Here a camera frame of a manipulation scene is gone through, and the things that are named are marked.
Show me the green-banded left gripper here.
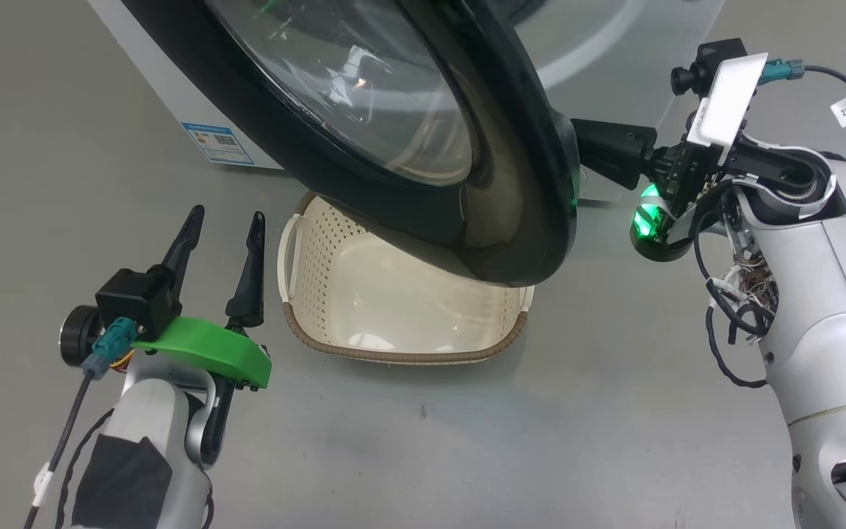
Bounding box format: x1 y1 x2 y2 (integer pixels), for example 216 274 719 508
132 205 273 390

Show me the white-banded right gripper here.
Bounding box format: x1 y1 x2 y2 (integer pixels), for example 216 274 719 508
572 53 769 263

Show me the black round glass washer door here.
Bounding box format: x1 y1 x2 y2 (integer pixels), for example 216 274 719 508
120 0 582 289

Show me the white washing machine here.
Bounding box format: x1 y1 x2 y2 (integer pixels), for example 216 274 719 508
89 0 725 203

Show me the cream perforated laundry basket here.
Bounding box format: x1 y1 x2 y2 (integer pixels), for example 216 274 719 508
276 191 535 366

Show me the blue white energy label sticker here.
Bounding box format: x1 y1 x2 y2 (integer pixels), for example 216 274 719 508
181 121 255 166

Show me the thin black looping cable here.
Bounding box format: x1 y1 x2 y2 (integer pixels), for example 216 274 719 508
691 180 780 389

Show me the black cable with teal plug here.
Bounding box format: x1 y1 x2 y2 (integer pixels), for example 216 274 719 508
23 317 137 529

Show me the black tagged cable, teal plug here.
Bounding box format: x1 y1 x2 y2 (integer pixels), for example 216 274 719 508
757 59 846 137

